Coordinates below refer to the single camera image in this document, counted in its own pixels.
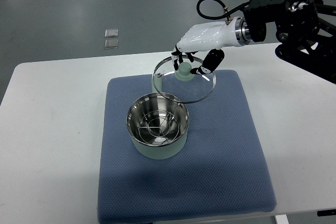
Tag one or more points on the black table edge clamp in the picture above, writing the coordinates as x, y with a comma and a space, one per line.
325, 213

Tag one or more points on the wire steaming rack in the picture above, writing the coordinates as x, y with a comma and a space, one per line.
158, 128

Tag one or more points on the green pot with steel interior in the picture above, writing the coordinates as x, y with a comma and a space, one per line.
152, 102

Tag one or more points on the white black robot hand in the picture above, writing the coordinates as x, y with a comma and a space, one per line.
210, 37

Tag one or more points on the glass lid with green knob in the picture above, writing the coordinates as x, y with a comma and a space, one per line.
181, 85

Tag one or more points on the blue quilted mat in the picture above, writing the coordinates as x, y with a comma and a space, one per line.
221, 170

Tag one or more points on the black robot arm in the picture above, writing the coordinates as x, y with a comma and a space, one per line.
306, 40

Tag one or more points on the upper silver floor plate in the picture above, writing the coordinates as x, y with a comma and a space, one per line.
110, 33

